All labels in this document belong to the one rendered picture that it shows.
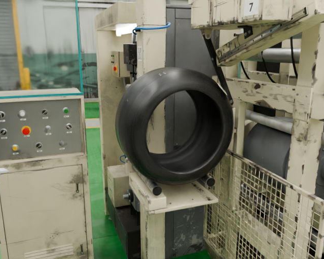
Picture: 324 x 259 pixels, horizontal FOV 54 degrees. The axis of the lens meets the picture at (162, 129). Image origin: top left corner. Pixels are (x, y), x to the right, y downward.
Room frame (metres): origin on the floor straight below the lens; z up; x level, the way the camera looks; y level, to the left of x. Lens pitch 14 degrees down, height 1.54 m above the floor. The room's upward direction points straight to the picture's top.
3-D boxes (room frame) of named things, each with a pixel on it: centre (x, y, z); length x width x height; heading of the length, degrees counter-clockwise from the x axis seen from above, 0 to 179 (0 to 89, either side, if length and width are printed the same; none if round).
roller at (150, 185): (1.49, 0.08, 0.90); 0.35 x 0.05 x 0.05; 20
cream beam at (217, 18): (1.53, -0.37, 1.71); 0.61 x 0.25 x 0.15; 20
